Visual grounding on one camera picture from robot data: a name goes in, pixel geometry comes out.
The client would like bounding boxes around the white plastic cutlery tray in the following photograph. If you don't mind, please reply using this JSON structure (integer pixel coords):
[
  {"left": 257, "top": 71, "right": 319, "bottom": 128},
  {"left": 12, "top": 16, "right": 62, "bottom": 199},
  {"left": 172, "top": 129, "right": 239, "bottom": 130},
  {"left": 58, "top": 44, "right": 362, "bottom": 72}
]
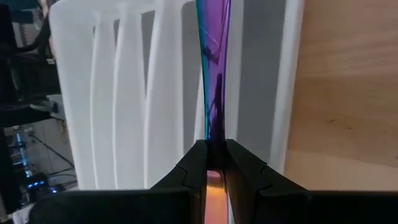
[{"left": 49, "top": 0, "right": 306, "bottom": 191}]

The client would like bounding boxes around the black metal table frame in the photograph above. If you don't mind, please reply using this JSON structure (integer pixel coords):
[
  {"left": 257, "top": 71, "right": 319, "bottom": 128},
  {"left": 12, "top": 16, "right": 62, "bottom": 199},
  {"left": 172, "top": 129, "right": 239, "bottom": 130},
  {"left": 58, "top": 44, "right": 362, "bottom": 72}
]
[{"left": 0, "top": 127, "right": 22, "bottom": 218}]

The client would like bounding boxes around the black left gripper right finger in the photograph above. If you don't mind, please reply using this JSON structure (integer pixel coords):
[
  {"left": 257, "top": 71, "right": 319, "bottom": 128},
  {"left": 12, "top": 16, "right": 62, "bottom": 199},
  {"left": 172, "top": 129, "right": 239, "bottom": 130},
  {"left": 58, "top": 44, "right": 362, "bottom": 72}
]
[{"left": 225, "top": 139, "right": 398, "bottom": 224}]

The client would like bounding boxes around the iridescent rainbow table knife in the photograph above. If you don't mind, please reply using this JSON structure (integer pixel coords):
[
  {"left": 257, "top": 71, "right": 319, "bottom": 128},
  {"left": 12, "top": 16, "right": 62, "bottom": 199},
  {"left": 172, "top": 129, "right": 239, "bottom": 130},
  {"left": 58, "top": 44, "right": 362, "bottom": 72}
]
[{"left": 195, "top": 0, "right": 233, "bottom": 224}]

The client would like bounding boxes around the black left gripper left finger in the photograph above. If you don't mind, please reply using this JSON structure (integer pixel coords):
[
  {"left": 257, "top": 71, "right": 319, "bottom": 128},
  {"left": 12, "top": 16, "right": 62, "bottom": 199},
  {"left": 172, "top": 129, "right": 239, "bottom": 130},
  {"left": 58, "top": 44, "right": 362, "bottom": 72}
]
[{"left": 29, "top": 139, "right": 208, "bottom": 224}]

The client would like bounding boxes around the black computer with blue lights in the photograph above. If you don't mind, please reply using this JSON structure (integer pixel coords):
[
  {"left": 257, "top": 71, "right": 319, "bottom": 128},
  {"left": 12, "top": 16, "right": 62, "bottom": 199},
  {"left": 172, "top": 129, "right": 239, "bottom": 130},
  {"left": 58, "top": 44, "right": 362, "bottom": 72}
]
[{"left": 11, "top": 133, "right": 60, "bottom": 200}]

